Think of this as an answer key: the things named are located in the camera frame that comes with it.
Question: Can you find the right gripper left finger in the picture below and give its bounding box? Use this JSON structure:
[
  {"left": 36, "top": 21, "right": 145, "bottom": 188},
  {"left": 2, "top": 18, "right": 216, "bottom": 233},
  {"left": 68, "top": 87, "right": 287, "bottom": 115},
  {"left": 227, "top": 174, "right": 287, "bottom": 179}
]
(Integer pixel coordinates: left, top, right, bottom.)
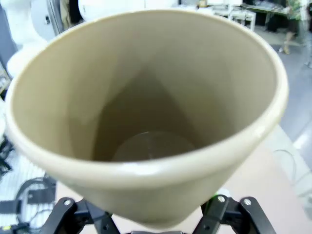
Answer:
[{"left": 41, "top": 197, "right": 115, "bottom": 234}]

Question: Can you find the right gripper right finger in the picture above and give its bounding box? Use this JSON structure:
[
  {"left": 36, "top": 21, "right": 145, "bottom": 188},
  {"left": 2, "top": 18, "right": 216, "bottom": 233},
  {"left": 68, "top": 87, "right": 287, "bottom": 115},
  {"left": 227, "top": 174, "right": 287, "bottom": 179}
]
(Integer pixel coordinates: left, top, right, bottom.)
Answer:
[{"left": 195, "top": 194, "right": 277, "bottom": 234}]

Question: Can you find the beige plastic cup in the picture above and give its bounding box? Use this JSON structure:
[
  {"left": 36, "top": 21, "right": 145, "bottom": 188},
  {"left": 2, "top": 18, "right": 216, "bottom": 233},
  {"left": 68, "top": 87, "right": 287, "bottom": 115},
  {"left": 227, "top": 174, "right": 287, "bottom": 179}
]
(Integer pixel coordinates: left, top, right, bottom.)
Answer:
[{"left": 4, "top": 8, "right": 290, "bottom": 232}]

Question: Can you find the person in floral shirt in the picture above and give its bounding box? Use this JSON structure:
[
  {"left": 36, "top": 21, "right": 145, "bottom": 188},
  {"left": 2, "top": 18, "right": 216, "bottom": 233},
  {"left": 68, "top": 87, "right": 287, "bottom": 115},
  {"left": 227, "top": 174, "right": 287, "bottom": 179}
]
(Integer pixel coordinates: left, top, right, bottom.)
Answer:
[{"left": 277, "top": 0, "right": 307, "bottom": 55}]

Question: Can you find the black floor cable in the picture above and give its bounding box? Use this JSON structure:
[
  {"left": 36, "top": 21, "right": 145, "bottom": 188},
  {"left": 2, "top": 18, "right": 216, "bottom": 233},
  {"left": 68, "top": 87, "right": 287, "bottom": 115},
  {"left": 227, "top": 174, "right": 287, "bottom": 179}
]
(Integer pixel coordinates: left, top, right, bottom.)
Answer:
[{"left": 14, "top": 177, "right": 57, "bottom": 215}]

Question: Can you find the white frame shelf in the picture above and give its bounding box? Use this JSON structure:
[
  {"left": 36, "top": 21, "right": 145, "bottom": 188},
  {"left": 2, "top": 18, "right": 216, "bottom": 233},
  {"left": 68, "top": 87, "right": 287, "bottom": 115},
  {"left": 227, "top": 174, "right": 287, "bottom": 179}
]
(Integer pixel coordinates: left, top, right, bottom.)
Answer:
[{"left": 229, "top": 8, "right": 257, "bottom": 28}]

